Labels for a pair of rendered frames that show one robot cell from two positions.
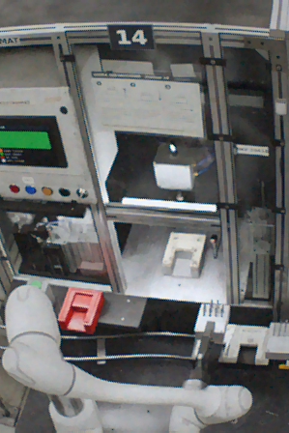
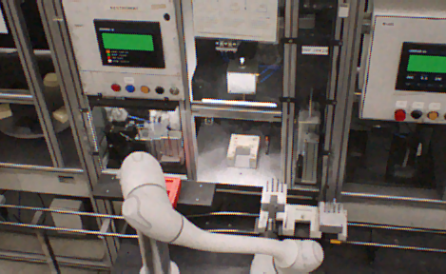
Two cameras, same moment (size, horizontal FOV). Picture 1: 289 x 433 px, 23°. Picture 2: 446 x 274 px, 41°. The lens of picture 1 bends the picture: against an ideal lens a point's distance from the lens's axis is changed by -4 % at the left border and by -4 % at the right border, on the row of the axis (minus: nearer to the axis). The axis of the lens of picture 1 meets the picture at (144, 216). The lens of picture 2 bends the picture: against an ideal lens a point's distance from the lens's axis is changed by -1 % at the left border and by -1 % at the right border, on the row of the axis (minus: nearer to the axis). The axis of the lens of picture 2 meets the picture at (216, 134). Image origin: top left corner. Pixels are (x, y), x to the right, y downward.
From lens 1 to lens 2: 0.42 m
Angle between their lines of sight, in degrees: 8
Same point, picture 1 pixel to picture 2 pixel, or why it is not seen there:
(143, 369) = not seen: hidden behind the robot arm
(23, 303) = (139, 163)
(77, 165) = (173, 67)
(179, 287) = (241, 175)
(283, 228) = (333, 118)
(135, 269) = (204, 162)
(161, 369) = not seen: hidden behind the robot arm
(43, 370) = (159, 214)
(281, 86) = not seen: outside the picture
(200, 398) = (281, 247)
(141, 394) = (234, 242)
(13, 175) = (115, 75)
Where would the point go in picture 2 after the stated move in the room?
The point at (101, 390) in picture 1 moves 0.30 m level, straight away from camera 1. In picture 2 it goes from (202, 238) to (169, 178)
